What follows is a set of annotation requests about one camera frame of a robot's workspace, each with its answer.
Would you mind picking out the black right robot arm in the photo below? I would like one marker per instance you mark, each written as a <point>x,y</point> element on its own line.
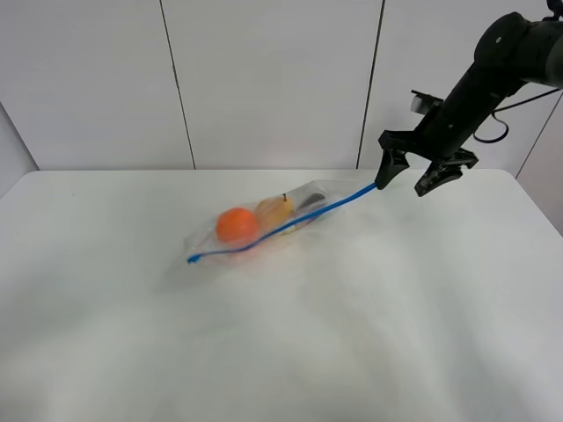
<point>511,53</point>

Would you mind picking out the orange fruit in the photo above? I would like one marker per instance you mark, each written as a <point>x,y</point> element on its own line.
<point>237,225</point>

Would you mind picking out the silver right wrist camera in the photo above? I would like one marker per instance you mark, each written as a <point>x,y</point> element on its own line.
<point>422,102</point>

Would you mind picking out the clear zip bag blue zipper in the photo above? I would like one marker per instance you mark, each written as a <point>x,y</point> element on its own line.
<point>220,242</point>

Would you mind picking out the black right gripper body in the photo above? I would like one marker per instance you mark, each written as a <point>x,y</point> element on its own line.
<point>397,144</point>

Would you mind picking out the purple eggplant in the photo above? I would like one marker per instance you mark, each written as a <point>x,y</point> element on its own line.
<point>310,204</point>

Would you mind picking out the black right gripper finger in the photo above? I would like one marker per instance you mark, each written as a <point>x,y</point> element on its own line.
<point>438,174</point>
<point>393,162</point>

